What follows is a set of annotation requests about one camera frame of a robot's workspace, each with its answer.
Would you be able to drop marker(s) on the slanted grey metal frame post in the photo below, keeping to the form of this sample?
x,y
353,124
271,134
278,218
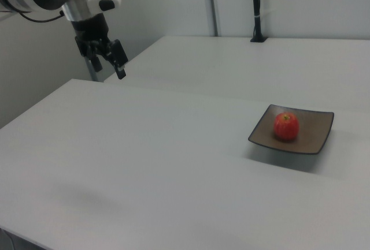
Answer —
x,y
95,76

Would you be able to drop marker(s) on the black camera stand pole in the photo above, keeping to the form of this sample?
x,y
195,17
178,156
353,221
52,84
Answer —
x,y
256,1

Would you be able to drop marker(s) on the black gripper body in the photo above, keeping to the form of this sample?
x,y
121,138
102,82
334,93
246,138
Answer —
x,y
91,30

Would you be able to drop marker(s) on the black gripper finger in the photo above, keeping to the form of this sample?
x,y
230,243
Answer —
x,y
118,55
86,52

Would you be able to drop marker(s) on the square brown ceramic plate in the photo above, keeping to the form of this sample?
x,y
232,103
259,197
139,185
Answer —
x,y
315,137

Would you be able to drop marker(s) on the red apple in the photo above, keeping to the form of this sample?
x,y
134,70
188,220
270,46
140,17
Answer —
x,y
286,126

